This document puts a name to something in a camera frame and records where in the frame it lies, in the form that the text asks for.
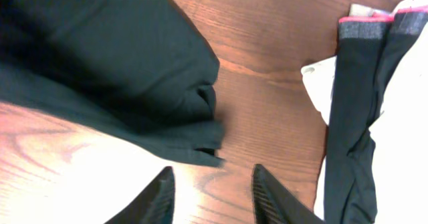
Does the white crumpled garment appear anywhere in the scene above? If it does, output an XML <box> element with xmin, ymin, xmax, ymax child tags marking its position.
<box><xmin>300</xmin><ymin>0</ymin><xmax>428</xmax><ymax>224</ymax></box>

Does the black t-shirt white logo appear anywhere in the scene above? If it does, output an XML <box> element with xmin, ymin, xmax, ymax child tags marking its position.
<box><xmin>1</xmin><ymin>0</ymin><xmax>224</xmax><ymax>166</ymax></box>

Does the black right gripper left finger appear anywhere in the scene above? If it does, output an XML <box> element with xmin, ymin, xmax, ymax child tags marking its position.
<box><xmin>106</xmin><ymin>166</ymin><xmax>175</xmax><ymax>224</ymax></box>

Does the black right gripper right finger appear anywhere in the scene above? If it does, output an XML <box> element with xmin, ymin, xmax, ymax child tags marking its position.
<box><xmin>251</xmin><ymin>164</ymin><xmax>324</xmax><ymax>224</ymax></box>

